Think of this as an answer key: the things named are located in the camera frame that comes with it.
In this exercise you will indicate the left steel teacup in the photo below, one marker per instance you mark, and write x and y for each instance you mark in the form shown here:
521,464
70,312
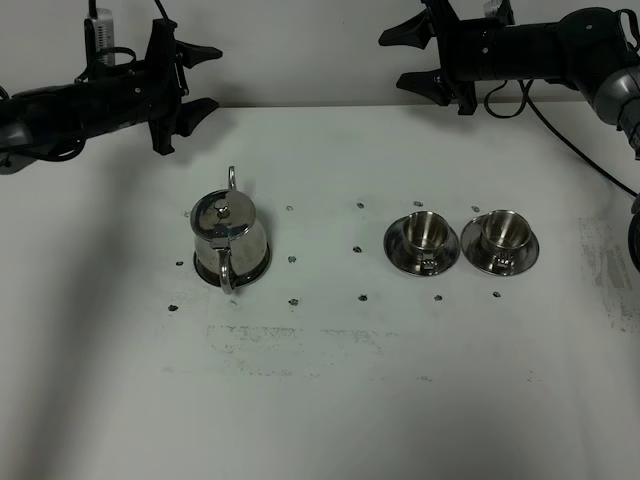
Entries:
425,236

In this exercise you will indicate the right steel saucer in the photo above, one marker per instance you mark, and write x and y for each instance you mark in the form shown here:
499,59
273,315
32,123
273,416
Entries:
470,246

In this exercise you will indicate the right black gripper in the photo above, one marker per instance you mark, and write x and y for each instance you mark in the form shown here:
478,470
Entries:
490,48

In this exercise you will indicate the stainless steel teapot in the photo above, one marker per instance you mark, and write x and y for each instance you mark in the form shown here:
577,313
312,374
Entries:
229,239

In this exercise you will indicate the round steel teapot coaster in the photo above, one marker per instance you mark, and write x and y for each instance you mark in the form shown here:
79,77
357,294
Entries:
238,281

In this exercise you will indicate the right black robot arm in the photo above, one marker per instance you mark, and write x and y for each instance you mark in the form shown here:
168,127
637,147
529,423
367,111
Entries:
594,51

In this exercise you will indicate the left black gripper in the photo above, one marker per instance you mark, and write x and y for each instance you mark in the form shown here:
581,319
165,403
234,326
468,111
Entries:
147,90

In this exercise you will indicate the right steel teacup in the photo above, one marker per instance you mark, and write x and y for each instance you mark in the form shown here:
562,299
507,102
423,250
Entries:
504,237

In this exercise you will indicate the left steel saucer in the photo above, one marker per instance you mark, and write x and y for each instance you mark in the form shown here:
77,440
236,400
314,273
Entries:
394,252

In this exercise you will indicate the steel saucer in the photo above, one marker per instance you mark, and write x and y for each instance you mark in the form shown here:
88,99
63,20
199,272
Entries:
394,252
470,246

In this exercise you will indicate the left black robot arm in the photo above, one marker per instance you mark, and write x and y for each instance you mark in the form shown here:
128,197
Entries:
43,125

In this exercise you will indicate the steel teacup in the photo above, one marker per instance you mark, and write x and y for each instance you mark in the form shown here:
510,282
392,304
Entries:
504,237
425,236

